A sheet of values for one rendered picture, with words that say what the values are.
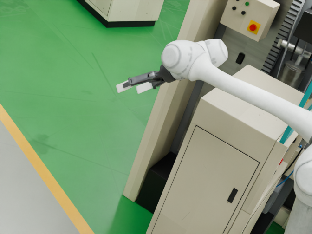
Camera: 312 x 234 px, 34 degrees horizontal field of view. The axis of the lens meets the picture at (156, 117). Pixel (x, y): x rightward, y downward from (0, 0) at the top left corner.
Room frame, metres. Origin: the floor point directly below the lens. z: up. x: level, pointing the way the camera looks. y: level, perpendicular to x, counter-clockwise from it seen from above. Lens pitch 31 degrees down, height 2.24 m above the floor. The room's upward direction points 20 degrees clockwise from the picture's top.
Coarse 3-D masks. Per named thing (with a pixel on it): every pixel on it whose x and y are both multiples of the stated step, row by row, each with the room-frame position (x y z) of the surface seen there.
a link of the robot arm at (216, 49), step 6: (198, 42) 1.64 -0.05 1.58; (204, 42) 1.66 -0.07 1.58; (210, 42) 1.65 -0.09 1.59; (216, 42) 1.65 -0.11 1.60; (222, 42) 1.67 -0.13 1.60; (204, 48) 1.62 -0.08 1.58; (210, 48) 1.63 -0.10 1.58; (216, 48) 1.63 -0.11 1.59; (222, 48) 1.64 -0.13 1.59; (210, 54) 1.62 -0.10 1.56; (216, 54) 1.62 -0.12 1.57; (222, 54) 1.63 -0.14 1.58; (210, 60) 1.61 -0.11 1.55; (216, 60) 1.62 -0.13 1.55; (222, 60) 1.63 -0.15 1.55; (216, 66) 1.64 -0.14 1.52
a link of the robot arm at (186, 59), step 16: (176, 48) 1.48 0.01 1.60; (192, 48) 1.51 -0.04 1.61; (176, 64) 1.45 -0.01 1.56; (192, 64) 1.48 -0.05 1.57; (208, 64) 1.50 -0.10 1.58; (192, 80) 1.50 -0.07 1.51; (208, 80) 1.47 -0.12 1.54; (224, 80) 1.47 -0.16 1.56; (240, 80) 1.50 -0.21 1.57; (240, 96) 1.47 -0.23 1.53; (256, 96) 1.48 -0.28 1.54; (272, 96) 1.50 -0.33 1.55; (272, 112) 1.49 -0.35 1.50; (288, 112) 1.48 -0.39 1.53; (304, 112) 1.47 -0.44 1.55; (304, 128) 1.44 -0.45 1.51
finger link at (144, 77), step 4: (148, 72) 1.65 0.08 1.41; (152, 72) 1.64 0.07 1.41; (136, 76) 1.64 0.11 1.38; (140, 76) 1.64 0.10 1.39; (144, 76) 1.64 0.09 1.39; (148, 76) 1.64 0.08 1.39; (152, 76) 1.64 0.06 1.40; (132, 80) 1.63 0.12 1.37; (136, 80) 1.63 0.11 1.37; (140, 80) 1.63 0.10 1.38; (144, 80) 1.63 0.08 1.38; (132, 84) 1.63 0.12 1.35
